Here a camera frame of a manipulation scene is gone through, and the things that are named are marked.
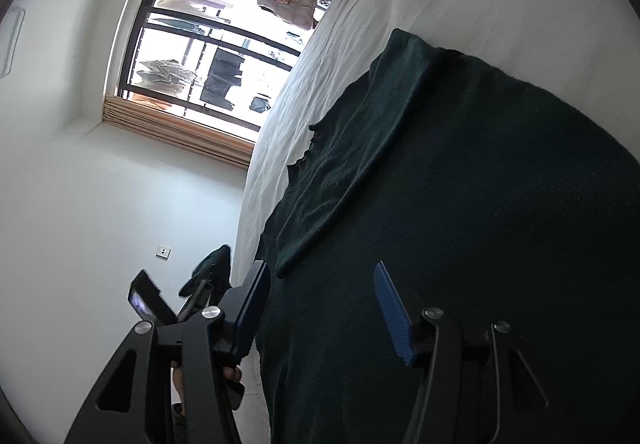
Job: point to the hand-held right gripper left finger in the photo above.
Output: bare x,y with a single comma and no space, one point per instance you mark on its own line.
248,314

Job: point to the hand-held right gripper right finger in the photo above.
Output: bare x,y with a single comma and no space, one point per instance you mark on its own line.
392,309

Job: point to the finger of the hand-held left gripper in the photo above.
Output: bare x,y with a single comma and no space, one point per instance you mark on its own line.
147,296
200,293

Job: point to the dark green knit sweater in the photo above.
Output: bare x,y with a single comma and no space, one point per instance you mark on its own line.
450,224

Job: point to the person's left hand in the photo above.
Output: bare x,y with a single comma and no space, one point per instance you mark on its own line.
232,374

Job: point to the dark grey bundle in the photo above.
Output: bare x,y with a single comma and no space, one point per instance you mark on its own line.
260,103

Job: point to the black hanging pants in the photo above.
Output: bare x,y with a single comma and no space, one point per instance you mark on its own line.
222,74

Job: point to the patterned hanging cloth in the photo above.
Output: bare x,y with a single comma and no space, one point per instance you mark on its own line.
165,72

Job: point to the wooden framed window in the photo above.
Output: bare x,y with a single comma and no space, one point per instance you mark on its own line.
200,49

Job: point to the white wall socket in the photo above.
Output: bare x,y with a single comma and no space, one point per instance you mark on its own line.
163,251

